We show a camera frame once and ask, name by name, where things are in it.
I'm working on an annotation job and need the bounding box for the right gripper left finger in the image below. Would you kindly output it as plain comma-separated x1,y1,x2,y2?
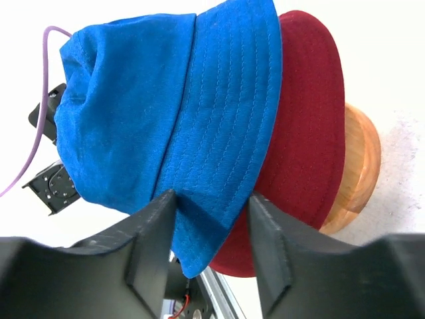
1,190,176,318

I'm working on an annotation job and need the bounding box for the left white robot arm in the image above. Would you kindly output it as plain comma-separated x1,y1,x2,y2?
23,83,80,215

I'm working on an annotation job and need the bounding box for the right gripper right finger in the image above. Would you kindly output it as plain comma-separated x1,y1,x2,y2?
248,193,424,318

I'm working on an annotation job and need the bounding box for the blue bucket hat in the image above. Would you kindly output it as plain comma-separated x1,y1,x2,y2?
54,1,283,278

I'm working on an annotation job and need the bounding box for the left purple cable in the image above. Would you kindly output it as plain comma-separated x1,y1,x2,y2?
0,25,72,198

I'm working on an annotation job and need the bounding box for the wooden hat stand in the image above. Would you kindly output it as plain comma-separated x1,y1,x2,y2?
319,103,381,235

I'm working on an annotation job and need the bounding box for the aluminium mounting rail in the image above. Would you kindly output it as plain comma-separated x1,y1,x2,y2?
162,252,248,319

